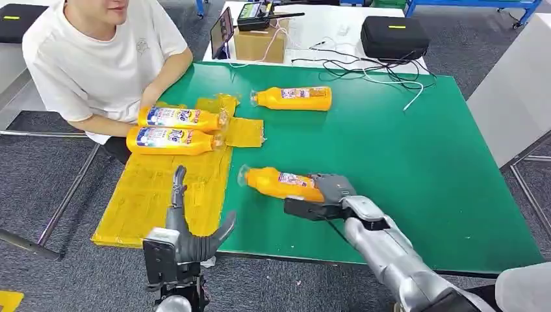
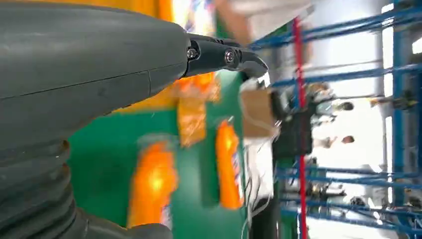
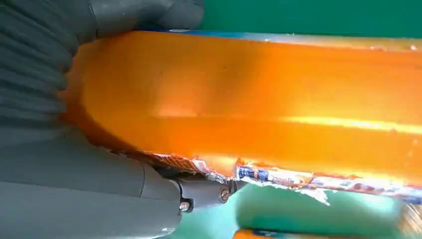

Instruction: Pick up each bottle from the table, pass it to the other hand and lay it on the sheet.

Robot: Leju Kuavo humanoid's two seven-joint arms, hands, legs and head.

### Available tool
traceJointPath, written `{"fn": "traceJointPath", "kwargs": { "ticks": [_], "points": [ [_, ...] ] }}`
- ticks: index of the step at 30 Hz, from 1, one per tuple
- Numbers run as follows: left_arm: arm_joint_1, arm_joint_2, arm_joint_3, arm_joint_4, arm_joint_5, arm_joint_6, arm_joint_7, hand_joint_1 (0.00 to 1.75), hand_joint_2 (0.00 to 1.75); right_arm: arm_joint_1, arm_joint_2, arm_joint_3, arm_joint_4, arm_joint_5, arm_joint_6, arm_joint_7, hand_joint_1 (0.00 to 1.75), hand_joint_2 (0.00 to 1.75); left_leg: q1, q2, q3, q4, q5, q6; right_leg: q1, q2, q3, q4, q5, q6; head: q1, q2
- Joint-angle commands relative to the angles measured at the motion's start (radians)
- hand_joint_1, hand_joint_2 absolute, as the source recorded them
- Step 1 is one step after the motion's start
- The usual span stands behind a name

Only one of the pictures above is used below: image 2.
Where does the orange drink bottle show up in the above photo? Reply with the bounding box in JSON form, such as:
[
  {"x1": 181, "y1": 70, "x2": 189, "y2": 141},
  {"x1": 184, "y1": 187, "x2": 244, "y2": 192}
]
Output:
[
  {"x1": 214, "y1": 119, "x2": 245, "y2": 211},
  {"x1": 126, "y1": 140, "x2": 179, "y2": 229}
]

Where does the blue metal rack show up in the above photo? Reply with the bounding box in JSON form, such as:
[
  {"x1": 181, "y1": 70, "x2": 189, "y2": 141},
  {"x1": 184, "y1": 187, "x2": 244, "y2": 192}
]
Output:
[{"x1": 249, "y1": 0, "x2": 422, "y2": 239}]

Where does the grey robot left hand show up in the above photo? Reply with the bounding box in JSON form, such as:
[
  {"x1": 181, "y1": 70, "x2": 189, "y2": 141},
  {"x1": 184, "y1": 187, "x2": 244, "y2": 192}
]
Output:
[{"x1": 0, "y1": 0, "x2": 269, "y2": 239}]

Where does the yellow plastic sheet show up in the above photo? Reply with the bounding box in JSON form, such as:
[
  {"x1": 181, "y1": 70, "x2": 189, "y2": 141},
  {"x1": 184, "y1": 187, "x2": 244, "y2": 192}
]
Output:
[{"x1": 113, "y1": 71, "x2": 222, "y2": 147}]

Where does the white cable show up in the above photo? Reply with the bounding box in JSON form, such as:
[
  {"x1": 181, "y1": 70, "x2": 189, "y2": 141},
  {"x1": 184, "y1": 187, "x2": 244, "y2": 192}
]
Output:
[{"x1": 249, "y1": 194, "x2": 275, "y2": 220}]

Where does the red pole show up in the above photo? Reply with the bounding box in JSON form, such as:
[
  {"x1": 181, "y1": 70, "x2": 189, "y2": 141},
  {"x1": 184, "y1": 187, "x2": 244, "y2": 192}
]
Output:
[{"x1": 292, "y1": 16, "x2": 310, "y2": 239}]

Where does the brown cardboard box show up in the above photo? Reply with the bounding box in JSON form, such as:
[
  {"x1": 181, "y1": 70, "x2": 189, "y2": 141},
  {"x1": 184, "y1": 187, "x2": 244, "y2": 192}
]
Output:
[{"x1": 240, "y1": 87, "x2": 279, "y2": 138}]

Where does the green table mat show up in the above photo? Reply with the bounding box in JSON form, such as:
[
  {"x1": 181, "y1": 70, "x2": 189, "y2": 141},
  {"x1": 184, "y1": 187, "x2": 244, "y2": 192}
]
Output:
[{"x1": 67, "y1": 16, "x2": 298, "y2": 239}]

